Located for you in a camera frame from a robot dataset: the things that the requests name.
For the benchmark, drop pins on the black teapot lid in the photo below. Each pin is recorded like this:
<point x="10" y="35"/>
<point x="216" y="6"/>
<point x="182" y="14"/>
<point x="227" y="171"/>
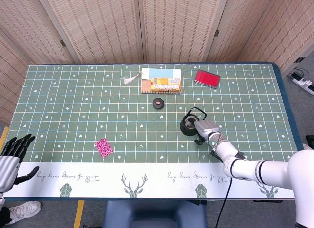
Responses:
<point x="158" y="103"/>

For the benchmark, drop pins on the blue chair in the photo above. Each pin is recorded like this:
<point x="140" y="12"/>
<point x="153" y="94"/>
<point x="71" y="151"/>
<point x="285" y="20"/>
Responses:
<point x="154" y="214"/>

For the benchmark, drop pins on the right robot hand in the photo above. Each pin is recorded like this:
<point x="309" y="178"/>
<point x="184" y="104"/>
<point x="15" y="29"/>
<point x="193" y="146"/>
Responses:
<point x="207" y="128"/>

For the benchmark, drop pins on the bamboo folding screen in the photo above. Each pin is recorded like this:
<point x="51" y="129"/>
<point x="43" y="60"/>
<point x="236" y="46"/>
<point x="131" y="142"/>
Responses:
<point x="110" y="26"/>

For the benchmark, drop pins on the red flat case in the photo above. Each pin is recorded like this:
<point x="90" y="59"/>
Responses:
<point x="207" y="78"/>

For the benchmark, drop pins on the white power strip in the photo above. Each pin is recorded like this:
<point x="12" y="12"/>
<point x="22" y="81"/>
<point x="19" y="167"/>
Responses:
<point x="304" y="83"/>

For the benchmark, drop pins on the green grid tablecloth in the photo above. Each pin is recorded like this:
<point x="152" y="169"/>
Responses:
<point x="73" y="115"/>

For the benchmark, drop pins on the pink white tassel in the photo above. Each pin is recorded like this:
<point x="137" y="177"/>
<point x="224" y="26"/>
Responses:
<point x="128" y="79"/>

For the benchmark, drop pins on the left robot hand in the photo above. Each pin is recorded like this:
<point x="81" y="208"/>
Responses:
<point x="7" y="171"/>

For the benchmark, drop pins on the black teapot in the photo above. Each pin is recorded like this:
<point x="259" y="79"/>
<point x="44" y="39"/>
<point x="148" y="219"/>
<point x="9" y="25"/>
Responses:
<point x="185" y="131"/>

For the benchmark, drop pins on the pink patterned pouch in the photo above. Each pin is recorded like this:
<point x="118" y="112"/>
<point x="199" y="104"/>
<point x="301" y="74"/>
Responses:
<point x="104" y="148"/>

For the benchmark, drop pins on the white sneaker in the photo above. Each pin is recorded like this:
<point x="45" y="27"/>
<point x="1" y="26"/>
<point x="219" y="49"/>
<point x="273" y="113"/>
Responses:
<point x="24" y="210"/>

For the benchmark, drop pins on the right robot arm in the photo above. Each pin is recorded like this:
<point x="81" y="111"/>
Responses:
<point x="245" y="166"/>

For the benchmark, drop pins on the yellow printed box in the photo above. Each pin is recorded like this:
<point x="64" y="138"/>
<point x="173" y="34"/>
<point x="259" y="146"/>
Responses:
<point x="165" y="84"/>

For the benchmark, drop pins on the metal screen hinge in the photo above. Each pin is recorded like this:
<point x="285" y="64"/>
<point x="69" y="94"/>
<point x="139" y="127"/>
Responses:
<point x="62" y="43"/>
<point x="216" y="33"/>

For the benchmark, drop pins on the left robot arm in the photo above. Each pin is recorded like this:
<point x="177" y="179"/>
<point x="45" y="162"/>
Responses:
<point x="2" y="201"/>

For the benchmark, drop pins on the light blue paper card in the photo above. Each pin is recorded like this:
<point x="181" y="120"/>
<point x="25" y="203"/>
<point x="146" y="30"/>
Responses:
<point x="159" y="72"/>

